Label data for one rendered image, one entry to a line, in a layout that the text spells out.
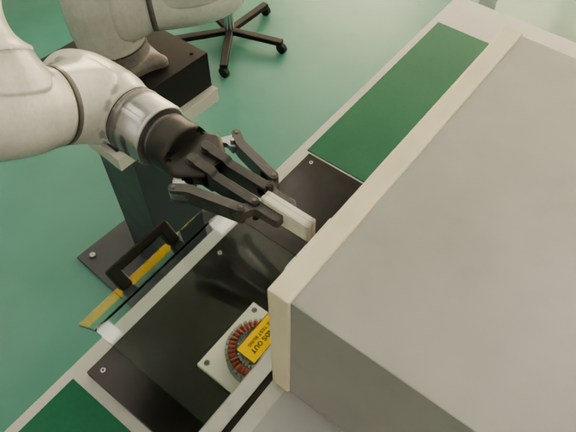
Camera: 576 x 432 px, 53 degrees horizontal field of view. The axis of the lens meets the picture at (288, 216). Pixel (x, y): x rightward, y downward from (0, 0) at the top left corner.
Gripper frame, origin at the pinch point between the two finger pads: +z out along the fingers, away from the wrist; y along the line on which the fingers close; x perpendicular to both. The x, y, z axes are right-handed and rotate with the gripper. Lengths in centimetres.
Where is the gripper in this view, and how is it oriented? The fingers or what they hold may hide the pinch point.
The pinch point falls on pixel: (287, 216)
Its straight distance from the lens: 67.1
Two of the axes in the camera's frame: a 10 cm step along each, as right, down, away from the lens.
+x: 0.0, -5.9, -8.1
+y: -6.1, 6.4, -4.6
